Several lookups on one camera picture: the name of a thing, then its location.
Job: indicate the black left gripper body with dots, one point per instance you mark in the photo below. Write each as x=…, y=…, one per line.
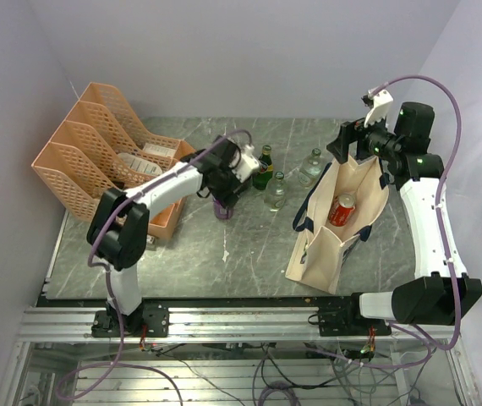
x=225, y=192

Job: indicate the clear Chang bottle rear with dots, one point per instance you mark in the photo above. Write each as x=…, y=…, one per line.
x=310, y=168

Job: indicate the clear chang bottle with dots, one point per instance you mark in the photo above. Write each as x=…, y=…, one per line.
x=275, y=194
x=310, y=168

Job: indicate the red cola can front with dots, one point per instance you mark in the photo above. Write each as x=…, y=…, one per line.
x=342, y=208

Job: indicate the cream canvas tote bag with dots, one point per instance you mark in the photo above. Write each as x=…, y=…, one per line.
x=321, y=247

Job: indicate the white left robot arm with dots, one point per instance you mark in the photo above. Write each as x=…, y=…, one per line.
x=118, y=231

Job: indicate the aluminium mounting rail frame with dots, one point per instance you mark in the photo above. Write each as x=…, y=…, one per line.
x=231, y=355

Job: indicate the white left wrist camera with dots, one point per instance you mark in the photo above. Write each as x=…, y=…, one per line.
x=246, y=164

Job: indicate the clear Chang bottle front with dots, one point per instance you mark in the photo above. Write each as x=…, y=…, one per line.
x=275, y=194

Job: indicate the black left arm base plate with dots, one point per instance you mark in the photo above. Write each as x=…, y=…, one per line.
x=149, y=320

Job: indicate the purple Fanta can front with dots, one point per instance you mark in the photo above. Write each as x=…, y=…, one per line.
x=221, y=212

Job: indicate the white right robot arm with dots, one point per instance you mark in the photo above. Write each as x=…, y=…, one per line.
x=441, y=291

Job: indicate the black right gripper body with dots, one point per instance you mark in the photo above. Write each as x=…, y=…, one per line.
x=375, y=139

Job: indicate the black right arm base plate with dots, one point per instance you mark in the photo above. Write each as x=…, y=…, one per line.
x=342, y=322

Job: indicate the pink plastic file organizer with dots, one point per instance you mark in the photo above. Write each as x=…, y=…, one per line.
x=80, y=161

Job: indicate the green Perrier glass bottle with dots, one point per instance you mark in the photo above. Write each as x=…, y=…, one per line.
x=265, y=173

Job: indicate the white oval blister pack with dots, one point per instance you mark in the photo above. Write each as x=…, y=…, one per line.
x=140, y=165

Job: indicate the white box rear slot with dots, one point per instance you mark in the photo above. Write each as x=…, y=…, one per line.
x=159, y=150

